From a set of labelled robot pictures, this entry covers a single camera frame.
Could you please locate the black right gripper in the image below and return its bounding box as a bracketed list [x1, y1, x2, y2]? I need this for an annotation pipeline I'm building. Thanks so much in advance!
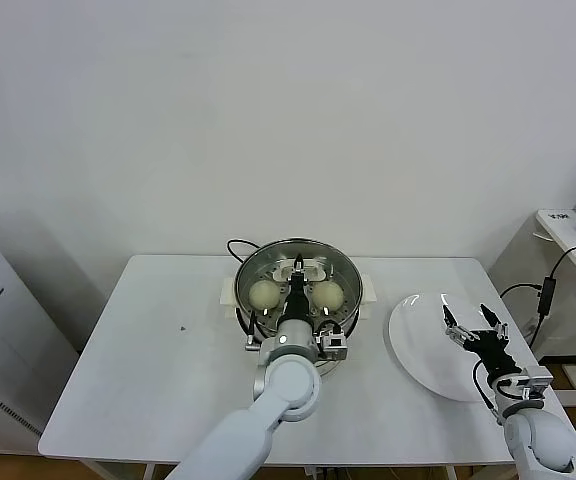
[440, 302, 523, 376]

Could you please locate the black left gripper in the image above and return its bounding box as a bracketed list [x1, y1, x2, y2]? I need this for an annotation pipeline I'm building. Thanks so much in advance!
[281, 253, 313, 324]

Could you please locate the white steamed baozi bun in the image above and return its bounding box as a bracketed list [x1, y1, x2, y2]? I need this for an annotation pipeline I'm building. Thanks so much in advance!
[312, 282, 345, 309]
[248, 280, 280, 309]

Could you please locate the perforated steel steamer basket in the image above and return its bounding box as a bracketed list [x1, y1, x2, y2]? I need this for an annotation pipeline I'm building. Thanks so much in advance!
[233, 237, 364, 346]

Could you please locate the white round plate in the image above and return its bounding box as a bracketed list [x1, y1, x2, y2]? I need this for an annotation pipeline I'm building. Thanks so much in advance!
[387, 291, 514, 403]

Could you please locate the cream electric cooker base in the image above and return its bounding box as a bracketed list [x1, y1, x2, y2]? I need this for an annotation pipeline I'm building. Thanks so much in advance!
[217, 273, 379, 376]

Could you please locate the white side desk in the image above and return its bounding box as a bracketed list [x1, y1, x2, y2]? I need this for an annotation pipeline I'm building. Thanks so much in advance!
[487, 208, 576, 361]

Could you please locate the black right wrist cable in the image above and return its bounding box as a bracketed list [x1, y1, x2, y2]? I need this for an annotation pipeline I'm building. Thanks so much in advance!
[471, 358, 502, 424]

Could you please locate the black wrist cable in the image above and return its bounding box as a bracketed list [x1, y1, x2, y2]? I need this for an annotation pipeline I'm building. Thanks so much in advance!
[471, 358, 502, 424]
[244, 312, 262, 352]

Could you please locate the black cooker power cable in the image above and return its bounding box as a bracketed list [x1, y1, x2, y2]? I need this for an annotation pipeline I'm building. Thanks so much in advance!
[226, 239, 260, 266]

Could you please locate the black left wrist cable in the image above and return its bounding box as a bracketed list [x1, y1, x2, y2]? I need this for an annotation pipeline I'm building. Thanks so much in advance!
[244, 312, 262, 352]

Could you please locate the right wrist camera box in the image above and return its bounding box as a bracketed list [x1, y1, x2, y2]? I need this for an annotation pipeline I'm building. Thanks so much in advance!
[515, 364, 554, 400]

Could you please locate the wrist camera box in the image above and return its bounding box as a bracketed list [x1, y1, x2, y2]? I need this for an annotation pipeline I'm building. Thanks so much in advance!
[315, 327, 349, 360]
[515, 364, 554, 400]

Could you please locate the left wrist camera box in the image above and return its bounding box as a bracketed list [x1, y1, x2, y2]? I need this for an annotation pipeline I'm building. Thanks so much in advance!
[315, 327, 349, 360]

